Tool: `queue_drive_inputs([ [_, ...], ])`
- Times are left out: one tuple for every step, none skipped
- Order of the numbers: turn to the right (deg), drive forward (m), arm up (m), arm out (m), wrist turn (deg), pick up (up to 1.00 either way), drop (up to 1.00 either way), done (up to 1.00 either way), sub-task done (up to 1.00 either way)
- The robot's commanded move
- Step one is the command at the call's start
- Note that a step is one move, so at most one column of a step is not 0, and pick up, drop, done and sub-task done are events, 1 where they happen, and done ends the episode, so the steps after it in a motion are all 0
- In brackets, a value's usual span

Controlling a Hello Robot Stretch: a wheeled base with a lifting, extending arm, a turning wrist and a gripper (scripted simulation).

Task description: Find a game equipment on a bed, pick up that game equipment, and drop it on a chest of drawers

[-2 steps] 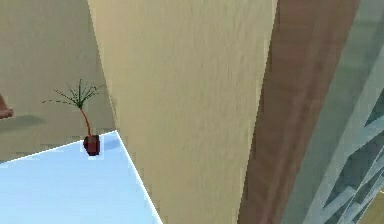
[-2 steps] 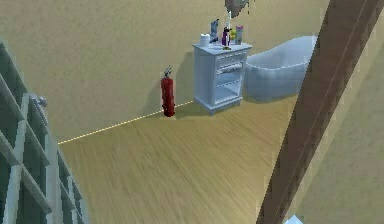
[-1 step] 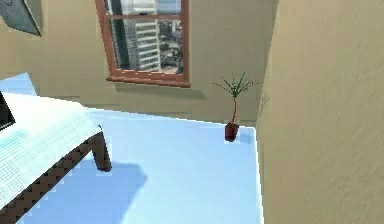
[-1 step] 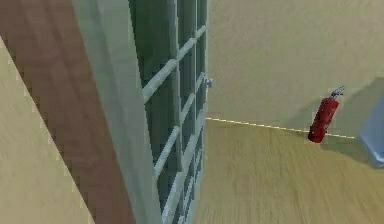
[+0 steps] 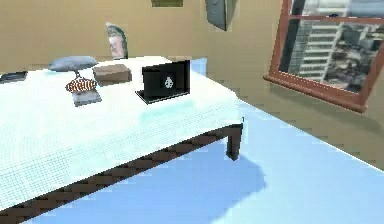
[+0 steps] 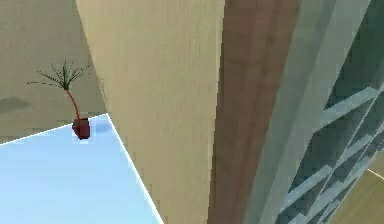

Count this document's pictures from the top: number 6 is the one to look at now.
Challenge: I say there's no house plant in red pot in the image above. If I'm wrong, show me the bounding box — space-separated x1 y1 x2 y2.
27 58 93 141

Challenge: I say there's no grey-green lattice shelf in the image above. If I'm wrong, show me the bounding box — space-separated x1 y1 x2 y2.
244 0 384 224

